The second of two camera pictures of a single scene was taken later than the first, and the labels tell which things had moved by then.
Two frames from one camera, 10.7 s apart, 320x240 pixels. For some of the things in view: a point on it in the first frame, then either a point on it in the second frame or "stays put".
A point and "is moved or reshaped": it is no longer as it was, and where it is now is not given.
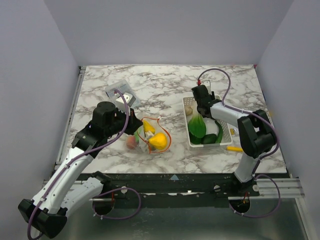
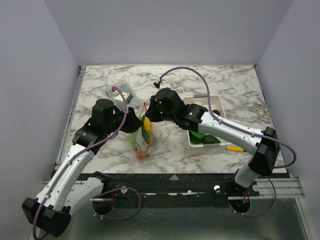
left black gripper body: (119, 125) stays put
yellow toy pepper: (158, 140) to (147, 124)
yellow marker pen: (234, 148) stays put
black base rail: (176, 185) stays put
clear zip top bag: (153, 136) is moved or reshaped
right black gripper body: (203, 104) to (153, 111)
